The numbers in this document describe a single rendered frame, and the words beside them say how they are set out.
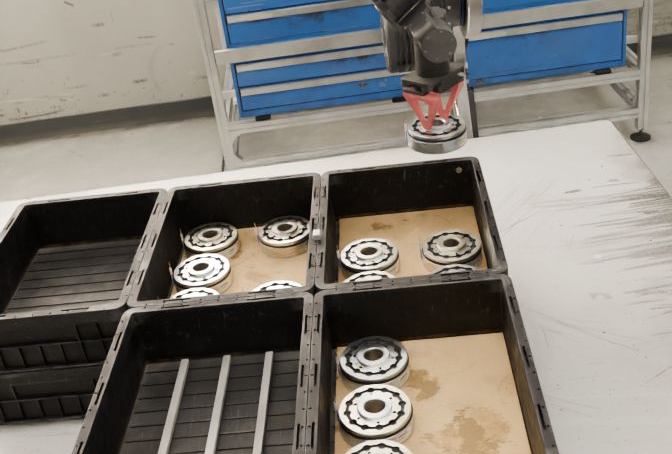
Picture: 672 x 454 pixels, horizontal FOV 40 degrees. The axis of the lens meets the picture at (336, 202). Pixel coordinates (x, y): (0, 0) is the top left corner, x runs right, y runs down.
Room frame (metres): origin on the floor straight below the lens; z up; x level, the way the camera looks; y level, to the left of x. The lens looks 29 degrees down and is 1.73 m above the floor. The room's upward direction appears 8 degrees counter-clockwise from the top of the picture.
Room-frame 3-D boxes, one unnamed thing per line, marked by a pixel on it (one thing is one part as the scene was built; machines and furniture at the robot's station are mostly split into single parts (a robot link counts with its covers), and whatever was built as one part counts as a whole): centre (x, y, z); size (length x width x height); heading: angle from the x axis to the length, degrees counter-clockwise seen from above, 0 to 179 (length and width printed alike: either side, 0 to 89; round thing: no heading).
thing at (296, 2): (3.32, -0.03, 0.60); 0.72 x 0.03 x 0.56; 89
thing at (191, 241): (1.50, 0.24, 0.86); 0.10 x 0.10 x 0.01
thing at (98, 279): (1.41, 0.48, 0.87); 0.40 x 0.30 x 0.11; 175
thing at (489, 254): (1.36, -0.11, 0.87); 0.40 x 0.30 x 0.11; 175
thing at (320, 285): (1.36, -0.11, 0.92); 0.40 x 0.30 x 0.02; 175
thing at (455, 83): (1.47, -0.20, 1.09); 0.07 x 0.07 x 0.09; 45
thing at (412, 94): (1.46, -0.19, 1.09); 0.07 x 0.07 x 0.09; 45
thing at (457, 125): (1.47, -0.19, 1.04); 0.10 x 0.10 x 0.01
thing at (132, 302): (1.38, 0.19, 0.92); 0.40 x 0.30 x 0.02; 175
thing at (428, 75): (1.47, -0.20, 1.16); 0.10 x 0.07 x 0.07; 135
